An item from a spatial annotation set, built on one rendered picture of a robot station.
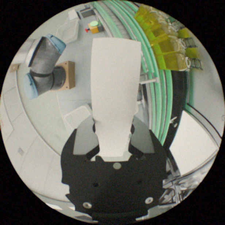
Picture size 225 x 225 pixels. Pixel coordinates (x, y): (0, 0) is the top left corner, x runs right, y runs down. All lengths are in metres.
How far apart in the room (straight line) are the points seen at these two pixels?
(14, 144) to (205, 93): 3.75
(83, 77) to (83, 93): 0.11
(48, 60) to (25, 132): 3.28
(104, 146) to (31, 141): 3.41
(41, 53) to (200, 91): 0.56
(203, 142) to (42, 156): 3.91
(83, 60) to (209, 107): 0.68
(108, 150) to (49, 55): 0.32
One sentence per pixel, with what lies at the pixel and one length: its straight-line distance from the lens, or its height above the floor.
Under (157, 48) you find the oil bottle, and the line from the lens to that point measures 0.30.
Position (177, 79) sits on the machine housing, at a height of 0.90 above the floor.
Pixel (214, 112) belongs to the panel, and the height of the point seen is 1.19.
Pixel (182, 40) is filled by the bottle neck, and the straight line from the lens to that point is 0.24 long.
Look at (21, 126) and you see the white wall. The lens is 3.46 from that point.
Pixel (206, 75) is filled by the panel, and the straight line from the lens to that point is 0.35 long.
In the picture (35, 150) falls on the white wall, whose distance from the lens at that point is 3.54.
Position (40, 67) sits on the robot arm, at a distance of 0.29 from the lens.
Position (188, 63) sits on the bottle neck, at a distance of 0.23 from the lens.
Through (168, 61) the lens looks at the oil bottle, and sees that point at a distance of 0.26.
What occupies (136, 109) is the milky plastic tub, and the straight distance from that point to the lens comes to 0.44.
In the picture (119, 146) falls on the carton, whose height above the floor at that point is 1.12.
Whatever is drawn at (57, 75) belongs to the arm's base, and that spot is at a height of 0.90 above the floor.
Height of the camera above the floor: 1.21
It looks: 61 degrees down
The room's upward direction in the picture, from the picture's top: 176 degrees clockwise
